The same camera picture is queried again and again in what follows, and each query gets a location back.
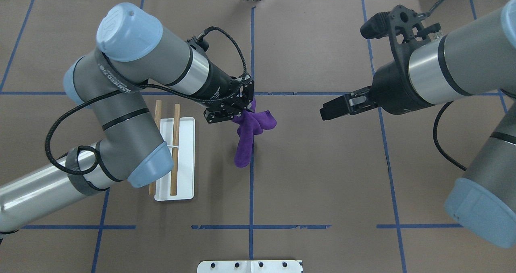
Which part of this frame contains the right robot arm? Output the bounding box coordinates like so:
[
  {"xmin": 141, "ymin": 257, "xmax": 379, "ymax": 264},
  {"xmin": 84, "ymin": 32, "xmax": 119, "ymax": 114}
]
[{"xmin": 320, "ymin": 0, "xmax": 515, "ymax": 248}]

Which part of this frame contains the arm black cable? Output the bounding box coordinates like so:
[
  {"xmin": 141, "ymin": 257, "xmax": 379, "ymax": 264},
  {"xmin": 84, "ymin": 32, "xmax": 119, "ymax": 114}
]
[
  {"xmin": 433, "ymin": 100, "xmax": 468, "ymax": 172},
  {"xmin": 44, "ymin": 26, "xmax": 247, "ymax": 176}
]

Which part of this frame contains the purple towel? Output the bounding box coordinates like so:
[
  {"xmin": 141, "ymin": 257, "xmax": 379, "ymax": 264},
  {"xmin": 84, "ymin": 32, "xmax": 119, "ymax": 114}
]
[{"xmin": 232, "ymin": 99, "xmax": 277, "ymax": 168}]

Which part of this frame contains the white towel rack base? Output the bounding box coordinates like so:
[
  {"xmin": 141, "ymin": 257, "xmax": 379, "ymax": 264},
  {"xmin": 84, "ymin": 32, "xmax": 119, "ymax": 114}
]
[{"xmin": 154, "ymin": 117, "xmax": 196, "ymax": 202}]

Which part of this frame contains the outer wooden rack rod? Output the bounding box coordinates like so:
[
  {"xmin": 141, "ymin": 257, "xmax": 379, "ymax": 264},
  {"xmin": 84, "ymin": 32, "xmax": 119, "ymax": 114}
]
[{"xmin": 148, "ymin": 100, "xmax": 162, "ymax": 196}]

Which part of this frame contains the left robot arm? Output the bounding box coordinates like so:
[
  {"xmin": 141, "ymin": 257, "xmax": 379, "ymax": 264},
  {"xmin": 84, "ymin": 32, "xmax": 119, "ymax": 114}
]
[{"xmin": 0, "ymin": 2, "xmax": 254, "ymax": 238}]

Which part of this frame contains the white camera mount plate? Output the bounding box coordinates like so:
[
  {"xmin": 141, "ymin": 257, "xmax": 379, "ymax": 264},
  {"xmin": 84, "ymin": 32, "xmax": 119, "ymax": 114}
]
[{"xmin": 197, "ymin": 260, "xmax": 304, "ymax": 273}]

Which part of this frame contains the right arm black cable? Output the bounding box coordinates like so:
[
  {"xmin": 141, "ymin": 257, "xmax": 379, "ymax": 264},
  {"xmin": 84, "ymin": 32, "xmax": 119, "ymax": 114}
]
[{"xmin": 433, "ymin": 100, "xmax": 468, "ymax": 172}]

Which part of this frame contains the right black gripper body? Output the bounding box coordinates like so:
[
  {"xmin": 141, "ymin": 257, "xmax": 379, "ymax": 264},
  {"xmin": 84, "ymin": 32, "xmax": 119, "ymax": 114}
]
[{"xmin": 350, "ymin": 61, "xmax": 424, "ymax": 115}]

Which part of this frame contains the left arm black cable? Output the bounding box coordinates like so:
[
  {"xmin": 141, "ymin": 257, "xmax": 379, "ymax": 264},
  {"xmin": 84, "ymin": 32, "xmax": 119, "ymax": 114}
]
[{"xmin": 44, "ymin": 26, "xmax": 247, "ymax": 176}]

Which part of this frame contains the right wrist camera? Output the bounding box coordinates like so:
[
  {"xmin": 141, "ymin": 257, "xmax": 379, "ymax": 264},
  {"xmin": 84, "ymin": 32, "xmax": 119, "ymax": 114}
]
[{"xmin": 360, "ymin": 5, "xmax": 441, "ymax": 44}]

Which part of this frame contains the inner wooden rack rod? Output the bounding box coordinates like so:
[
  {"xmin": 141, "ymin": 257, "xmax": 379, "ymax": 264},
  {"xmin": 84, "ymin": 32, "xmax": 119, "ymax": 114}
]
[{"xmin": 169, "ymin": 104, "xmax": 181, "ymax": 196}]

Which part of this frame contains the wooden rack rod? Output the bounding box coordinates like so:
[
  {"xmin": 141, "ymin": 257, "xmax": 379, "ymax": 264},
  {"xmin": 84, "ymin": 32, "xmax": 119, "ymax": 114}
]
[
  {"xmin": 148, "ymin": 100, "xmax": 162, "ymax": 196},
  {"xmin": 169, "ymin": 104, "xmax": 181, "ymax": 196}
]

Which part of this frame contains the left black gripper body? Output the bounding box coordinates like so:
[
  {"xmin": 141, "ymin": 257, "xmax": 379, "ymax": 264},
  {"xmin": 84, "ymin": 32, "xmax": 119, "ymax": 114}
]
[{"xmin": 203, "ymin": 75, "xmax": 255, "ymax": 124}]

